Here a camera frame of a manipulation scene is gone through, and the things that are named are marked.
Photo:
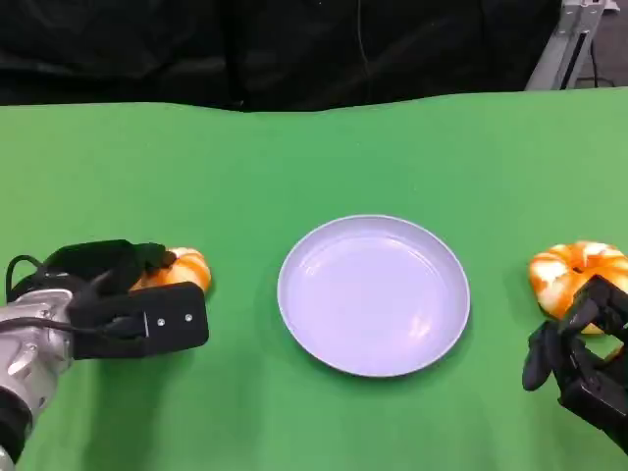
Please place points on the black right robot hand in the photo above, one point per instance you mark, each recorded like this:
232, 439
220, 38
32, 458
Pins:
593, 387

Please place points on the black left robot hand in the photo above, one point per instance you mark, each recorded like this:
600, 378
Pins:
98, 260

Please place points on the orange white toy bread roll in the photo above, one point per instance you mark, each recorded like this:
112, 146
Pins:
552, 275
189, 270

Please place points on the black backdrop curtain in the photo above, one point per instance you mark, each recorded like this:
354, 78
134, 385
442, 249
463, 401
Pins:
196, 49

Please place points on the green table cloth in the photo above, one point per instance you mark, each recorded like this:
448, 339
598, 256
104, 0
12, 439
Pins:
314, 162

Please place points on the lilac plate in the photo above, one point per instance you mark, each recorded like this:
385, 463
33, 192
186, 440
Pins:
373, 299

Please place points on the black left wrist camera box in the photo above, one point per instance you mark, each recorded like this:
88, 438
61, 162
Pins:
172, 319

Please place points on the grey metal frame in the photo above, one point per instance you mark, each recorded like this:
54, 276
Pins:
564, 49

